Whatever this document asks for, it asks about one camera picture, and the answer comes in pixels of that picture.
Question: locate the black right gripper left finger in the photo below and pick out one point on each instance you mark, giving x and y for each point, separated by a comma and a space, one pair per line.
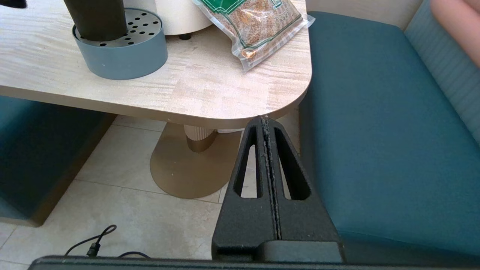
240, 225

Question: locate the pink bolster cushion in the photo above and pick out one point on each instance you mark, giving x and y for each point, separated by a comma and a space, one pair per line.
461, 22

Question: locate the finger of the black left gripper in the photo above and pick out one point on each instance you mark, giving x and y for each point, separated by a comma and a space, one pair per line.
11, 3

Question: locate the grey-blue perforated drip tray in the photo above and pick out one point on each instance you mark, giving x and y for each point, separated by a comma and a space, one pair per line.
127, 60

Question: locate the dark plastic cup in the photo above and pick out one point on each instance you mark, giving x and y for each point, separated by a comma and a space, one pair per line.
97, 18

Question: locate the teal upholstered bench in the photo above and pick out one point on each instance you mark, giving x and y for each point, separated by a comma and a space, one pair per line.
375, 112
41, 161

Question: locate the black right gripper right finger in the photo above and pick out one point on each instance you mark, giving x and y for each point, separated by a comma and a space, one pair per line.
303, 221

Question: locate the large tea dispenser white base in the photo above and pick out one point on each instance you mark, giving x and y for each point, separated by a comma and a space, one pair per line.
180, 15

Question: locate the green printed grain tea bag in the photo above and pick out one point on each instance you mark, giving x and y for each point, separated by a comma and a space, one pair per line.
255, 26

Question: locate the gold table pedestal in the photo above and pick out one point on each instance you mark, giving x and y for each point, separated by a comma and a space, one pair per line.
187, 172

